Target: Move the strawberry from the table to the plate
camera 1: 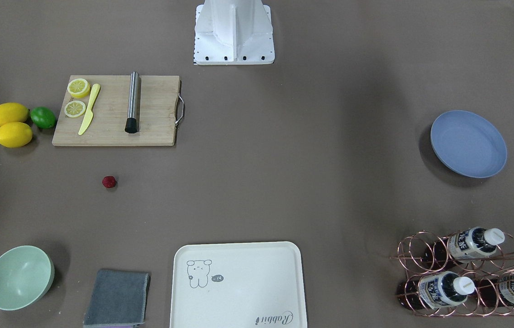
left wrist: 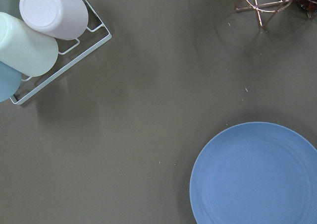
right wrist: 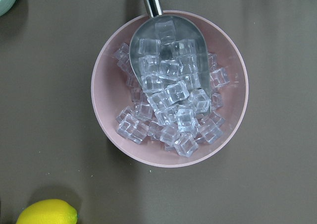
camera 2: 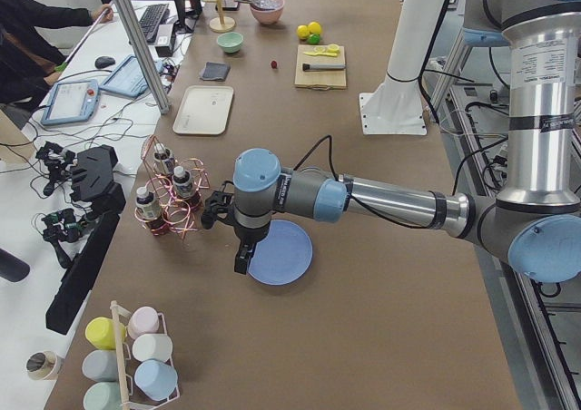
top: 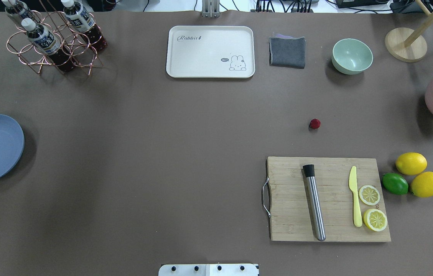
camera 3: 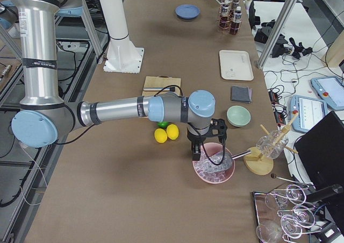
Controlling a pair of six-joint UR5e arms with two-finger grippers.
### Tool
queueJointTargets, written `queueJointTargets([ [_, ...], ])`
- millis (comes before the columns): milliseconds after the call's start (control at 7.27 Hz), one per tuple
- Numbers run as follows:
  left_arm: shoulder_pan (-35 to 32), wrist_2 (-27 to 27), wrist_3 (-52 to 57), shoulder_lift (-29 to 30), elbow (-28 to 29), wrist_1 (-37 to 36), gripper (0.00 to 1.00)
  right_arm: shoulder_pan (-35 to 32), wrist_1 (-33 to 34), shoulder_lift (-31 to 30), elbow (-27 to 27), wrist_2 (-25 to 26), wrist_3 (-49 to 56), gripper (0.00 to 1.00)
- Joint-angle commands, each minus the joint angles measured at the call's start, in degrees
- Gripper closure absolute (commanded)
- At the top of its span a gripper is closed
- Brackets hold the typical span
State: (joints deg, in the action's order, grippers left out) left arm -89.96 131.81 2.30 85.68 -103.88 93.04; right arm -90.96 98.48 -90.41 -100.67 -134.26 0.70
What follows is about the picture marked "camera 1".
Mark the whole yellow lemon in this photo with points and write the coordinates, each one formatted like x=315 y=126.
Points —
x=15 y=134
x=13 y=112

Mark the steel muddler black tip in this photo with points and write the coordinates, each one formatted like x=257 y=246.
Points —
x=133 y=103

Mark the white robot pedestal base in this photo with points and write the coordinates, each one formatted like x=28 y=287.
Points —
x=233 y=32

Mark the green lime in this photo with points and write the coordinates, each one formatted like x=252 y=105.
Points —
x=43 y=117

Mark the blue plate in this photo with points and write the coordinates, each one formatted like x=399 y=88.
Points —
x=468 y=144

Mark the lemon half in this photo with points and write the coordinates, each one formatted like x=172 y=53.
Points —
x=74 y=109
x=78 y=88

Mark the tea bottle white cap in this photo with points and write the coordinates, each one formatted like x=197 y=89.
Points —
x=462 y=247

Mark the lemon half lower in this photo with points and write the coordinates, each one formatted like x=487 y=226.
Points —
x=74 y=109

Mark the yellow plastic knife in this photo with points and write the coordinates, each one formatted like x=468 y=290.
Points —
x=89 y=115

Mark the red strawberry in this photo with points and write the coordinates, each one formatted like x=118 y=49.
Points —
x=109 y=182

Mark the copper wire bottle rack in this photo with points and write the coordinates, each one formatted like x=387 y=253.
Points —
x=469 y=273

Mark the lemon half upper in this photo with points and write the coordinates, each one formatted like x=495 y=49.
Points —
x=78 y=88

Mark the grey folded cloth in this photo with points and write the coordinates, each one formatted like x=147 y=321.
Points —
x=118 y=300

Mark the wooden cutting board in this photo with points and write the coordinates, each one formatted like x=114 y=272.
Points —
x=157 y=114

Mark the cream rabbit tray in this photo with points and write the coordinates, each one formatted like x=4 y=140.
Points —
x=238 y=285

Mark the mint green bowl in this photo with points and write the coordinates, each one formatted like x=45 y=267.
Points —
x=26 y=274

